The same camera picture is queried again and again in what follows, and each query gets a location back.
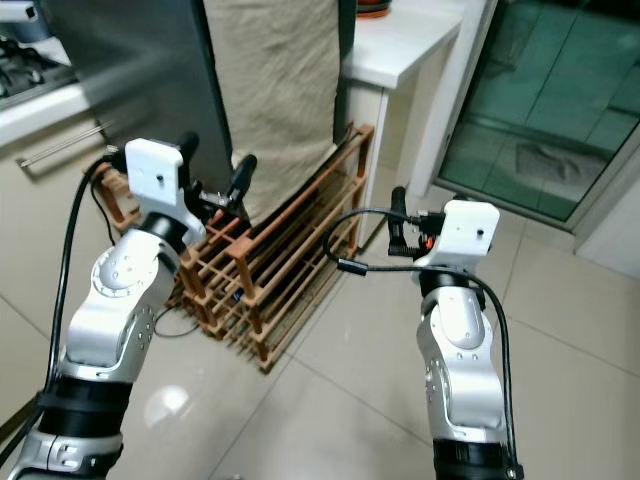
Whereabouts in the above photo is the silver drawer handle bar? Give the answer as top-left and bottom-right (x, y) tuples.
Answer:
(14, 119), (107, 167)

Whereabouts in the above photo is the steel gas stove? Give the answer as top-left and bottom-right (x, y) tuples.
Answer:
(0, 55), (77, 112)

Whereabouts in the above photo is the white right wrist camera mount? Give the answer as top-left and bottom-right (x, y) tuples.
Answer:
(417, 200), (502, 274)

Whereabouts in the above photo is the green glass door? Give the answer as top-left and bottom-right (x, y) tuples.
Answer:
(435, 0), (640, 223)

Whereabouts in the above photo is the brown wooden rack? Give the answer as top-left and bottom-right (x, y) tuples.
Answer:
(95, 122), (377, 374)

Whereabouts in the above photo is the white pot with handle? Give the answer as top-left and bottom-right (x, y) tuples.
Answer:
(0, 0), (53, 46)

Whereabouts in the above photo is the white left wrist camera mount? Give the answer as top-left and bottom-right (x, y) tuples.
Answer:
(124, 137), (197, 252)

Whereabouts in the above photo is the orange bowl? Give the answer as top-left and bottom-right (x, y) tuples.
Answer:
(357, 0), (397, 19)

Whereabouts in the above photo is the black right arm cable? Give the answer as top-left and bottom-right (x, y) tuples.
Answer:
(322, 208), (523, 480)

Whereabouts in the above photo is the beige cloth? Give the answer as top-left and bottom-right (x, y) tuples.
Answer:
(202, 0), (342, 227)

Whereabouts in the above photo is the thin black power cord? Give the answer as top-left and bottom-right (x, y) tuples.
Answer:
(158, 288), (203, 338)

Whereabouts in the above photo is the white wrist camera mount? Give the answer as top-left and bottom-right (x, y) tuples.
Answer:
(417, 200), (502, 274)
(124, 137), (197, 252)

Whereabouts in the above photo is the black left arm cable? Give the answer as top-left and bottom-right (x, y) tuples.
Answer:
(0, 152), (131, 467)

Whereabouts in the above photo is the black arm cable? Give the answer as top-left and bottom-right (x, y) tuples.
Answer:
(322, 208), (523, 480)
(0, 152), (131, 467)

